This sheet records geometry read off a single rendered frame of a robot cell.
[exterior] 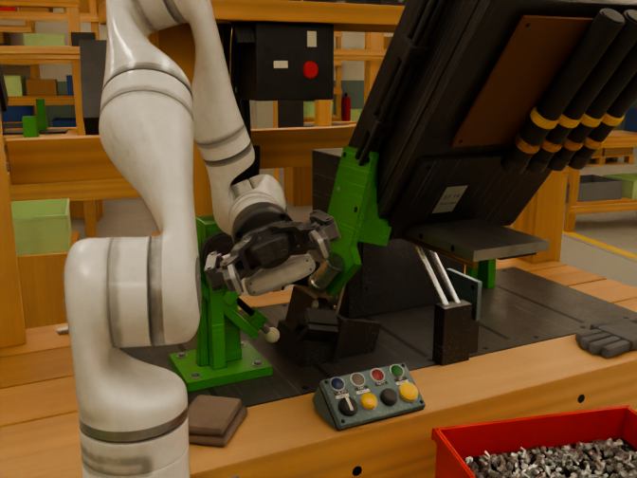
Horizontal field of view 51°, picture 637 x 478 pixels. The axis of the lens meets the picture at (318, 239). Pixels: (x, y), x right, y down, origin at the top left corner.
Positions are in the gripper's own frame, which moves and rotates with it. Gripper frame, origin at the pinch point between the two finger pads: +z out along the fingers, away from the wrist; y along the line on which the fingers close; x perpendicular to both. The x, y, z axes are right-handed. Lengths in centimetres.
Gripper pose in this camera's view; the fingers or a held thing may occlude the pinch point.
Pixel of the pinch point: (279, 266)
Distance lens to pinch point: 67.3
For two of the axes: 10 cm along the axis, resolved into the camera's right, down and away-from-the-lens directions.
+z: 2.0, 2.4, -9.5
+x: 3.4, 8.9, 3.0
